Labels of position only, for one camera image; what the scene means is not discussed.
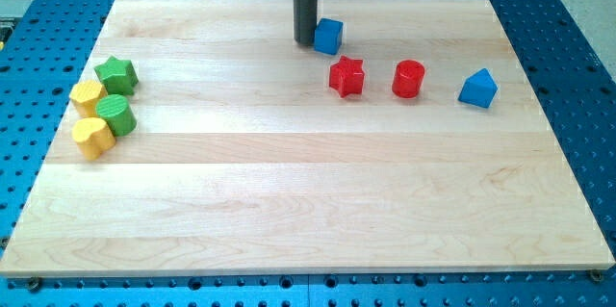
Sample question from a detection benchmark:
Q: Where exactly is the red wooden star block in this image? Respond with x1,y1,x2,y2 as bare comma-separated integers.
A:
329,56,365,98

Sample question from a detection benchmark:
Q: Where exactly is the red wooden cylinder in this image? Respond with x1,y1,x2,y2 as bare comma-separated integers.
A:
392,60,425,98

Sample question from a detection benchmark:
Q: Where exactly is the light wooden board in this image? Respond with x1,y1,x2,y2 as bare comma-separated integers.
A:
1,0,614,277

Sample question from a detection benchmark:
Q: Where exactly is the blue wooden cube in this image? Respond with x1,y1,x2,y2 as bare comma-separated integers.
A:
314,18,344,55

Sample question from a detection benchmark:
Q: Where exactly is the yellow wooden heart block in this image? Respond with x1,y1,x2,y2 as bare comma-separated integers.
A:
71,117,116,161

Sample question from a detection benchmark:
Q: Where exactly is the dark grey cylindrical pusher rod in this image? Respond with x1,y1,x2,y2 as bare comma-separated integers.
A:
292,0,321,48

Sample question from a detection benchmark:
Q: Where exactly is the green wooden cylinder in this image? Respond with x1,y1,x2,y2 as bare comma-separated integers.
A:
95,94,137,137

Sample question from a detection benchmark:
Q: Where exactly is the blue perforated metal base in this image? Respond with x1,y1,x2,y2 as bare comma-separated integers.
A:
1,0,615,306

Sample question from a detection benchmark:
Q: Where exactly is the blue wooden pentagon block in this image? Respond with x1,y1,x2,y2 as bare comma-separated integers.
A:
458,68,498,109

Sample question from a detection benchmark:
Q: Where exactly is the yellow wooden hexagon block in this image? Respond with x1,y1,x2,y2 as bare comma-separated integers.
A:
69,80,108,117

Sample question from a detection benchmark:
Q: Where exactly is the green wooden star block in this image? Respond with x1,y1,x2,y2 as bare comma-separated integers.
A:
94,56,139,95

